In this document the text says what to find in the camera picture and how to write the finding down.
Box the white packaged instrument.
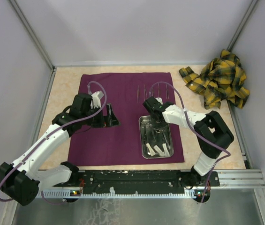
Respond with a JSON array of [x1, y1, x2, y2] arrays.
[[145, 143, 156, 157]]

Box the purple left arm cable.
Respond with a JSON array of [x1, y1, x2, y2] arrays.
[[0, 81, 107, 204]]

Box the steel instrument tray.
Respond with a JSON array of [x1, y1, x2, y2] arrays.
[[139, 116, 174, 159]]

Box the white packaged blade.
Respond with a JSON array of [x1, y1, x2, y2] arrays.
[[153, 145, 165, 157], [162, 143, 170, 157]]

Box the surgical scissors steel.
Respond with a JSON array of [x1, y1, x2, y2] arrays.
[[144, 123, 156, 143]]

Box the steel forceps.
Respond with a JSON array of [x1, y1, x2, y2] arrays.
[[153, 128, 167, 143]]

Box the purple cloth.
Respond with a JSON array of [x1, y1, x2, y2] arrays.
[[68, 72, 184, 166]]

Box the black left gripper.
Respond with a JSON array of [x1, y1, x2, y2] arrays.
[[81, 103, 121, 128]]

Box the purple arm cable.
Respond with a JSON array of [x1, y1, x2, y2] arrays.
[[148, 82, 231, 203], [0, 81, 107, 204]]

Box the yellow plaid shirt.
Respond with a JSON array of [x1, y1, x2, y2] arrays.
[[179, 49, 250, 109]]

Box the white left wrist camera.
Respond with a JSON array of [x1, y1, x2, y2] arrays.
[[91, 91, 104, 109]]

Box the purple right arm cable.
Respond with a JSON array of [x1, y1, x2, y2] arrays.
[[148, 82, 231, 203]]

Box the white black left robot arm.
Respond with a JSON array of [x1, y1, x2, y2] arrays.
[[0, 91, 119, 206]]

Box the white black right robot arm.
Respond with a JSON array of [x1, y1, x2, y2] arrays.
[[143, 97, 235, 186]]

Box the aluminium frame rail front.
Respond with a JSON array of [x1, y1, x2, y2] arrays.
[[26, 169, 265, 203]]

